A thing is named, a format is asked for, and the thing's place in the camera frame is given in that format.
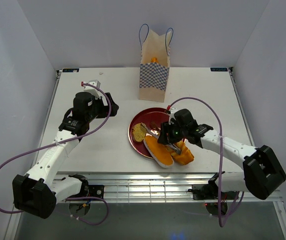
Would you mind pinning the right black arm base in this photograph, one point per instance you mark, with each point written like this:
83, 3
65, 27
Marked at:
209, 192

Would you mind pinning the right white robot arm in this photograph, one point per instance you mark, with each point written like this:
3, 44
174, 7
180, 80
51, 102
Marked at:
261, 172

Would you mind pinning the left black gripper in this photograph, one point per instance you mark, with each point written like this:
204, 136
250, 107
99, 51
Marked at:
105, 108

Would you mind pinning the brown sliced bread piece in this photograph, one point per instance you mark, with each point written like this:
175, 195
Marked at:
138, 132

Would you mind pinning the blue corner label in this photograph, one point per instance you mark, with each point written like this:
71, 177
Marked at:
70, 70
219, 69

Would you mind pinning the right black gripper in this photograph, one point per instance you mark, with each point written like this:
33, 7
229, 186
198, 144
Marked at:
165, 128

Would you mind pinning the dark red round plate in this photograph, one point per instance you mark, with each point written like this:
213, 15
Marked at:
157, 115

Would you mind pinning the left blue corner label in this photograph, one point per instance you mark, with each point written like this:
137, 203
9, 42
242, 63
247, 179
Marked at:
70, 70

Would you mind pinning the golden braided loaf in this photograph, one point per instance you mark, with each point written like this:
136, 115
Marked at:
184, 158

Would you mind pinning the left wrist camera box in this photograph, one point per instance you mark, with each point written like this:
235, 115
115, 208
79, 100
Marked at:
88, 87

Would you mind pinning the aluminium rail frame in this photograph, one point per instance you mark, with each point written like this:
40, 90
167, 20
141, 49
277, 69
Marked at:
107, 157

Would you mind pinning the orange flat white-edged bread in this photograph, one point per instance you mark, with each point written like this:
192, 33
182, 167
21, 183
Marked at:
158, 152

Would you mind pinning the metal serving tongs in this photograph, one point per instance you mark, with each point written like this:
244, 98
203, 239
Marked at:
154, 131

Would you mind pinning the right blue corner label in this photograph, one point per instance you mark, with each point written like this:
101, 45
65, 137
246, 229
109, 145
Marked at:
219, 69

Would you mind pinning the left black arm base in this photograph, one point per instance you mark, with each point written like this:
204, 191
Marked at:
88, 189

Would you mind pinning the blue checkered paper bag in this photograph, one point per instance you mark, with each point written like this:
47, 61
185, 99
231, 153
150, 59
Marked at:
153, 77

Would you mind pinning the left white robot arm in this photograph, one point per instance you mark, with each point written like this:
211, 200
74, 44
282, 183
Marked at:
36, 192

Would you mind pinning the orange iced twisted pastry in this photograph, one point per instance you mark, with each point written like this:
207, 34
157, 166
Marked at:
154, 60

